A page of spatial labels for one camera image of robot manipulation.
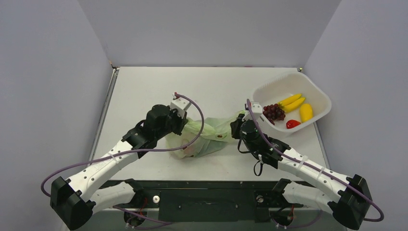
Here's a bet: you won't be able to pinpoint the green plastic bag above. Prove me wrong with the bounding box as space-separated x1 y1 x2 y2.
165 111 244 159

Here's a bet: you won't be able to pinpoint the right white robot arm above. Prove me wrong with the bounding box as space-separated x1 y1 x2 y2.
230 114 372 230

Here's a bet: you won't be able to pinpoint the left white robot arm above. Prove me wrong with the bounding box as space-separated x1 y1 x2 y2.
48 101 191 231

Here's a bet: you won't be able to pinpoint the purple fake grapes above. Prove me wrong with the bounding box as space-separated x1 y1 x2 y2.
263 103 286 125

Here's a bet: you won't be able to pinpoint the red fake strawberry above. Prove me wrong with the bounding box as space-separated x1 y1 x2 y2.
286 119 301 129

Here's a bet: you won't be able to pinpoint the lower yellow fake banana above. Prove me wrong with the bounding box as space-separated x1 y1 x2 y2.
283 97 305 113

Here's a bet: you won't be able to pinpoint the yellow fake banana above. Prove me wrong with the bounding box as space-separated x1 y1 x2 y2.
283 97 305 113
278 94 302 108

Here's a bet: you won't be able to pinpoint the upper yellow fake banana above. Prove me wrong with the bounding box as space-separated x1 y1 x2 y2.
278 94 302 108

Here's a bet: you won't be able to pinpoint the yellow fake mango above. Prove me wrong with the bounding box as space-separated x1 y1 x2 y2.
299 103 314 123

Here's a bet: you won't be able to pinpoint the white plastic basket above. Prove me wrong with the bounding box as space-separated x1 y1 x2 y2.
251 72 332 139

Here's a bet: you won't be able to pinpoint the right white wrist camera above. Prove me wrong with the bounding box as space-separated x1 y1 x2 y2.
242 101 263 121

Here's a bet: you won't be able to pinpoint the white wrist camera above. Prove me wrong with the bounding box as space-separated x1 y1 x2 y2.
169 92 192 119
242 101 263 121

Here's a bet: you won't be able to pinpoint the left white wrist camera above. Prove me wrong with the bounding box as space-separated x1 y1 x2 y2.
169 92 192 119

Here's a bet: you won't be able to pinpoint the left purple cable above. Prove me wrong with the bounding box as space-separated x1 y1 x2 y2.
40 92 205 230

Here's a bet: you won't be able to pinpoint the purple cable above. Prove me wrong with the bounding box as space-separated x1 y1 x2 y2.
40 92 205 230
245 99 385 229

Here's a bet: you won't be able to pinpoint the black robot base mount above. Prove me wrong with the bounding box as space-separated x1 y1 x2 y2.
118 180 301 228

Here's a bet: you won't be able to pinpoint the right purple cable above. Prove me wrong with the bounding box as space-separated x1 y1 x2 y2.
245 99 385 229

